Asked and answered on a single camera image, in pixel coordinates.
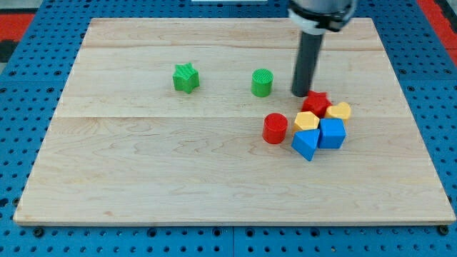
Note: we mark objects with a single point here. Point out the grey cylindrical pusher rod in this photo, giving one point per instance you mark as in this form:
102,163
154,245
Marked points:
306,60

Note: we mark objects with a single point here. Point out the blue triangle block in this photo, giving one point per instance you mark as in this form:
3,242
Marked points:
305,143

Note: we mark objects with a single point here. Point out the red star block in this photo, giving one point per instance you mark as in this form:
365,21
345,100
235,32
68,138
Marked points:
317,103

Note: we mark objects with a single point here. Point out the green star block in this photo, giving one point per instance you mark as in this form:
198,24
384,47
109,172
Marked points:
185,78

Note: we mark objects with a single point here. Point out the green cylinder block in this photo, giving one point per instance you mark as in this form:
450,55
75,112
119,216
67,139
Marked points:
261,82

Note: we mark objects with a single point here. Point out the yellow heart block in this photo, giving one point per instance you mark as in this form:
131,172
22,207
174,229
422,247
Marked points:
339,111

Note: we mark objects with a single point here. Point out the yellow pentagon block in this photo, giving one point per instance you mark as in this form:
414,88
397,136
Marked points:
306,120

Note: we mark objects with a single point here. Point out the red cylinder block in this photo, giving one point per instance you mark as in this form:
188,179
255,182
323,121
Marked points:
274,128

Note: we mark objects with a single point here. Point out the blue cube block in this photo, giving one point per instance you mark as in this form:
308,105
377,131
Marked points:
332,133

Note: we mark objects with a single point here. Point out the wooden board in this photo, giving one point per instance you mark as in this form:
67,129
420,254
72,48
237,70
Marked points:
124,148

